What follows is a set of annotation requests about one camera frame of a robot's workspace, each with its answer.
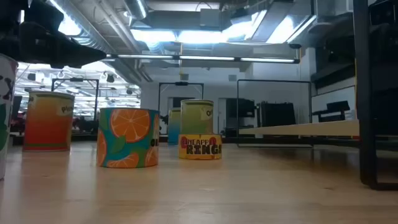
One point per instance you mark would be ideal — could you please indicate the white cartoon pineapple can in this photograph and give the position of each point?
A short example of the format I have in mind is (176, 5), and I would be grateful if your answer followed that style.
(7, 124)

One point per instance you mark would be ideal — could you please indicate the grey ceiling unit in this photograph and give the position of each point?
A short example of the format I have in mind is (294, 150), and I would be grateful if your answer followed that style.
(210, 17)

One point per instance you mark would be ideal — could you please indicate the blue-yellow gradient cherries can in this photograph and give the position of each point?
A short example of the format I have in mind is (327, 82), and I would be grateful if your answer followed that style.
(174, 127)

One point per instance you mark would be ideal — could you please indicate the small black background robot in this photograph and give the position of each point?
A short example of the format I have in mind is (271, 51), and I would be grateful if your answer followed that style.
(163, 121)

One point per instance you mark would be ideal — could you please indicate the wooden shelf with black frame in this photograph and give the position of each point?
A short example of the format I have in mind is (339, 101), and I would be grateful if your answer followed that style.
(295, 128)

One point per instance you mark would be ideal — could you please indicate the black aluminium table frame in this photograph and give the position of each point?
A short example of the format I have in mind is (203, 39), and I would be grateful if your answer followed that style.
(230, 140)

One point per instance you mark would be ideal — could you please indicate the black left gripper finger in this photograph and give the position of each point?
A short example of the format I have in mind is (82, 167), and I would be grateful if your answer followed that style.
(46, 56)
(56, 40)

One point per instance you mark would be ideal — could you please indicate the teal orange-slices short can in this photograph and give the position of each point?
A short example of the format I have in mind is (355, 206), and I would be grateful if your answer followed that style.
(127, 140)

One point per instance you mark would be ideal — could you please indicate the black monitor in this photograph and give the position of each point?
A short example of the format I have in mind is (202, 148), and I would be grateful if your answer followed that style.
(17, 107)

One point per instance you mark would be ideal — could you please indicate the orange-red gradient pineapple can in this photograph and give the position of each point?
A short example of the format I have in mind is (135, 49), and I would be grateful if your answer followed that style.
(46, 124)

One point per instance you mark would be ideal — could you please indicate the green tall oranges can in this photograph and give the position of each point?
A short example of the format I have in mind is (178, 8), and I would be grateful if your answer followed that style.
(194, 118)

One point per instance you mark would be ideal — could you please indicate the long LED light bar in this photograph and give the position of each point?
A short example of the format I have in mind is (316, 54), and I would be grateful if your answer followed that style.
(202, 58)

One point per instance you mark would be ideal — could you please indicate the black equipment cabinet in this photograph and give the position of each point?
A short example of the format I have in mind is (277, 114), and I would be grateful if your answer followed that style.
(239, 115)

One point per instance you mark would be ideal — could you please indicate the yellow pineapple rings can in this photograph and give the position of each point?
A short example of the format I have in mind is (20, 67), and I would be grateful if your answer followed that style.
(199, 149)

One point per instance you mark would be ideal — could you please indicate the black metal frame stand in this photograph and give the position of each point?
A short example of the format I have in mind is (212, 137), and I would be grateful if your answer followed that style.
(182, 83)
(76, 79)

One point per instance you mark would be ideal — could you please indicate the black monitor bank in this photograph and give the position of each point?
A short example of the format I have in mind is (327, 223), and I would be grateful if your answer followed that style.
(278, 113)

